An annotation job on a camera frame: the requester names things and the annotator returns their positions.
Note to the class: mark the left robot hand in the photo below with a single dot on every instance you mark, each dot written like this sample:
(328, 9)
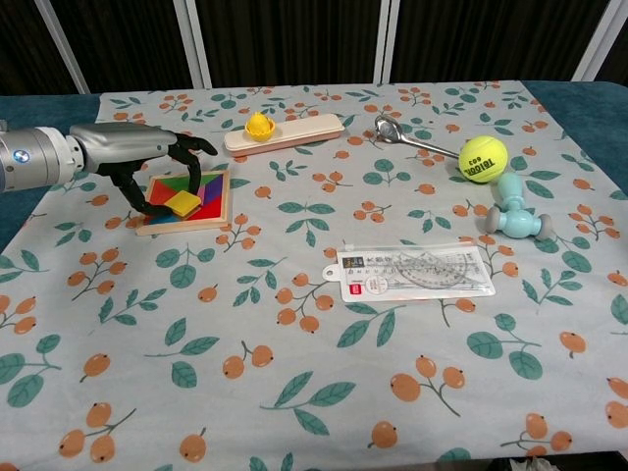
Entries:
(122, 142)

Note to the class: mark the yellow square tangram piece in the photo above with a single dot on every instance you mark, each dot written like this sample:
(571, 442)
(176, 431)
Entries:
(182, 202)

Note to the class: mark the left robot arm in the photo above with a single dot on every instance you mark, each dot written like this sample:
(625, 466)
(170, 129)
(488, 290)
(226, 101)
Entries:
(34, 157)

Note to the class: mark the orange-red large tangram triangle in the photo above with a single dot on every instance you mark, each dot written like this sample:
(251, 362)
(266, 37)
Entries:
(159, 192)

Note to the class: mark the green large tangram triangle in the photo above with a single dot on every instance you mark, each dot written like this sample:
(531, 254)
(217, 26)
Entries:
(174, 181)

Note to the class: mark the blue small tangram triangle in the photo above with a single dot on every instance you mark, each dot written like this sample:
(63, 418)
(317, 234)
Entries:
(158, 221)

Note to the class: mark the pink small tangram triangle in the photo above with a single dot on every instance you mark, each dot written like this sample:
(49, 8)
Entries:
(202, 192)

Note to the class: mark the purple tangram parallelogram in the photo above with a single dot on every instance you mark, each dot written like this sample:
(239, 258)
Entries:
(215, 187)

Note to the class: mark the red medium tangram triangle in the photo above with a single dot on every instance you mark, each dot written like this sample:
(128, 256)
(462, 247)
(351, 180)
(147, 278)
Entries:
(212, 208)

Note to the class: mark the teal table cover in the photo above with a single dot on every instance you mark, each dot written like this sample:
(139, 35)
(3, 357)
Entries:
(29, 110)

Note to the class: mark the small yellow duck toy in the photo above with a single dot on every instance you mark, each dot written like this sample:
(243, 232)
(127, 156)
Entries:
(259, 126)

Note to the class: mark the pink pencil case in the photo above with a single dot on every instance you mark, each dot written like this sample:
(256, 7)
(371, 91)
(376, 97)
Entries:
(294, 132)

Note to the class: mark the metal spoon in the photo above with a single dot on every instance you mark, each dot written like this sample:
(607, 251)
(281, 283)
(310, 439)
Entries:
(407, 137)

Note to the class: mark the floral tablecloth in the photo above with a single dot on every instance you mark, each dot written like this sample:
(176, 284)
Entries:
(314, 353)

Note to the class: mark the ruler set in clear pouch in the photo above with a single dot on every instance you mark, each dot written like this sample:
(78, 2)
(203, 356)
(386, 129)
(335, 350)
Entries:
(412, 277)

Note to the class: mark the yellow tennis ball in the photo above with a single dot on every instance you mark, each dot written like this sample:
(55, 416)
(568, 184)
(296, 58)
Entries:
(483, 159)

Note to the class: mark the light blue massage roller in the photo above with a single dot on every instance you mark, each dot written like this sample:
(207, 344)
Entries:
(515, 211)

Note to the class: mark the wooden tangram puzzle tray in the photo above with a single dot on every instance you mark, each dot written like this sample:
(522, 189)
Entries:
(216, 222)

